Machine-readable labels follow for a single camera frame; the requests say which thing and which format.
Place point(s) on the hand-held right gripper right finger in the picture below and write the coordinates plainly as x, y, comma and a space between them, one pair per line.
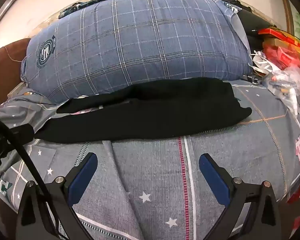
212, 177

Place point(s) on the orange red packet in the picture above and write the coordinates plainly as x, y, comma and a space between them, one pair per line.
280, 55

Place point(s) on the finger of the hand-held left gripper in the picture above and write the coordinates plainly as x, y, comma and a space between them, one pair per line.
22, 132

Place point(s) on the black bag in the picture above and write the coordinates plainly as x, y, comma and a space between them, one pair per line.
252, 27

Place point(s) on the green wall poster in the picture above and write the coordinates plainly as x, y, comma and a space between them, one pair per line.
298, 22

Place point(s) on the black pants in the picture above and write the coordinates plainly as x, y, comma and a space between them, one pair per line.
152, 115

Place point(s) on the red flat box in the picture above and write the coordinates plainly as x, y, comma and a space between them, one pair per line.
282, 36

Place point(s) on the grey star print bed sheet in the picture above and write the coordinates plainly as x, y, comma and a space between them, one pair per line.
152, 180

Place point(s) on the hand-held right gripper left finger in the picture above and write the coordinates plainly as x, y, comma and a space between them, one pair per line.
83, 172

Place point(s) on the brown headboard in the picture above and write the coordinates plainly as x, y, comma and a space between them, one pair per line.
5, 70

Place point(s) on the crumpled white plastic bags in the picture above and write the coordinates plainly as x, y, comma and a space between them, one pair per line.
285, 85

